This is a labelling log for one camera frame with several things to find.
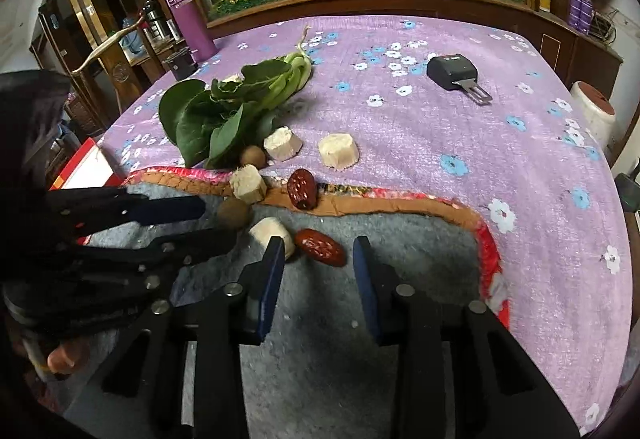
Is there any steel kettle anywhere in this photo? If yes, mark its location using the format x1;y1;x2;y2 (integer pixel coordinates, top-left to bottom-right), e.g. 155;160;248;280
142;1;173;42

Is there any black round holder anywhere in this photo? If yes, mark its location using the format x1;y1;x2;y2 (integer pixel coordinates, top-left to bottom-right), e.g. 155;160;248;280
162;46;198;80

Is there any bok choy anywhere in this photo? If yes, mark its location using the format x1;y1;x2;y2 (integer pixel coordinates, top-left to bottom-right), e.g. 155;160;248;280
159;26;313;168

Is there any black car key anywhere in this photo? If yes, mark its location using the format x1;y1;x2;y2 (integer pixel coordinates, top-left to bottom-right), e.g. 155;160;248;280
426;54;493;106

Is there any purple floral tablecloth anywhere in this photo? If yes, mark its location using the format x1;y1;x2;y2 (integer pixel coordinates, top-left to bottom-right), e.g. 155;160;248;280
95;16;633;435

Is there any purple thermos bottle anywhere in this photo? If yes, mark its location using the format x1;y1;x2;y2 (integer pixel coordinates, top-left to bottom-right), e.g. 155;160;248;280
164;0;218;62

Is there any red shallow box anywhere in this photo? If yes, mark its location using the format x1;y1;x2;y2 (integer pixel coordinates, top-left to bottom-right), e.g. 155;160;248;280
47;138;126;192

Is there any brown longan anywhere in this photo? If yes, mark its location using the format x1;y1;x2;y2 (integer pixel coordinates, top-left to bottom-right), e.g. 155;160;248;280
239;145;267;168
217;198;252;231

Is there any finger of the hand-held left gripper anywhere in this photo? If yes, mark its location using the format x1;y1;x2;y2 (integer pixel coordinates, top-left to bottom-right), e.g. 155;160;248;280
47;188;207;241
55;228;238;321

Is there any grey mat with red trim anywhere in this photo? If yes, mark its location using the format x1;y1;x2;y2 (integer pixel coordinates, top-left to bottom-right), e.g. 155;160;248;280
50;166;511;439

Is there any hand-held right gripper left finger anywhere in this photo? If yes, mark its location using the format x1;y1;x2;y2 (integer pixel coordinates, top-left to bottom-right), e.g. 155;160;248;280
75;235;287;439

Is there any person's left hand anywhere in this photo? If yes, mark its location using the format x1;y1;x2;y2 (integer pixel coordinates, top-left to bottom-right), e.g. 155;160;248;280
46;337;94;376

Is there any wooden chair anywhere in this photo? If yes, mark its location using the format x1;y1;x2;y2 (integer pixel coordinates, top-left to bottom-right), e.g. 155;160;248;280
70;14;166;140

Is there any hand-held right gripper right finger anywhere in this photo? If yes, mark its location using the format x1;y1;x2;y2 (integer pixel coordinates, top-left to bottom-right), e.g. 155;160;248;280
352;235;582;439

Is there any white bucket with red lid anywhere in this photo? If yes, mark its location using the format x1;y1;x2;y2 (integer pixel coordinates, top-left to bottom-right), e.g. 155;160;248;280
570;81;616;150

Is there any red date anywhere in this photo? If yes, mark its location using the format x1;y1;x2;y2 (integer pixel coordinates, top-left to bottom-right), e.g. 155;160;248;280
294;229;347;267
287;169;318;211

